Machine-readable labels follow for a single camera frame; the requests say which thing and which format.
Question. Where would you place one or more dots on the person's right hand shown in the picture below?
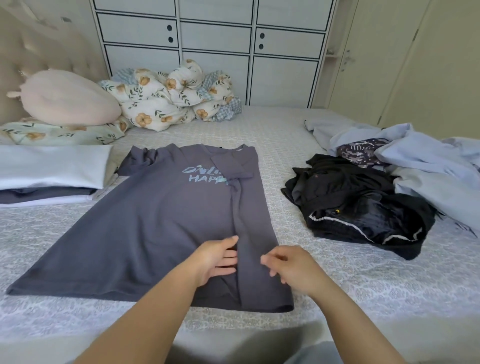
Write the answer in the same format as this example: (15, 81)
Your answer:
(296, 268)

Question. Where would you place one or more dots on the person's left hand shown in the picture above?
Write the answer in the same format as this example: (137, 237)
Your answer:
(214, 259)

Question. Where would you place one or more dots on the dark purple patterned garment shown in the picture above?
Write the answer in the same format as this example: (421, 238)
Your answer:
(364, 151)

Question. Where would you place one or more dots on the bed with grey patterned sheet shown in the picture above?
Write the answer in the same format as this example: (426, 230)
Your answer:
(285, 127)

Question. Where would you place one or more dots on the light blue hooded jacket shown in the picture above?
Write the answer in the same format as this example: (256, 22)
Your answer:
(442, 165)

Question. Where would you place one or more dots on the white printed t-shirt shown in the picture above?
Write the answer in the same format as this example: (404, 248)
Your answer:
(52, 166)

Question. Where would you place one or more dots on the person's right forearm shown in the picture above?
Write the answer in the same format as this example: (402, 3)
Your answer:
(360, 330)

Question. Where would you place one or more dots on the person's left forearm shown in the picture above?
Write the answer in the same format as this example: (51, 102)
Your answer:
(135, 326)

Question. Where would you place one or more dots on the floral bunched quilt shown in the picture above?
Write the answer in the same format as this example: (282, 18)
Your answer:
(225, 101)

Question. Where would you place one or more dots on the floral pillow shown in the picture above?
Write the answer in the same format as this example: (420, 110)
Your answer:
(67, 133)

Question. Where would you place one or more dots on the pink plush pillow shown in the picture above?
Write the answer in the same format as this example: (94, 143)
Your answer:
(67, 97)

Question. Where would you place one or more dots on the white wardrobe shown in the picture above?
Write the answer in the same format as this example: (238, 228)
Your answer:
(217, 30)

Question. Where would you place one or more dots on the white door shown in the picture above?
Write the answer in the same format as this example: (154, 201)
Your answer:
(405, 60)

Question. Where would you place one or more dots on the beige tufted headboard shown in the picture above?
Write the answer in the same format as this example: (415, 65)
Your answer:
(37, 52)

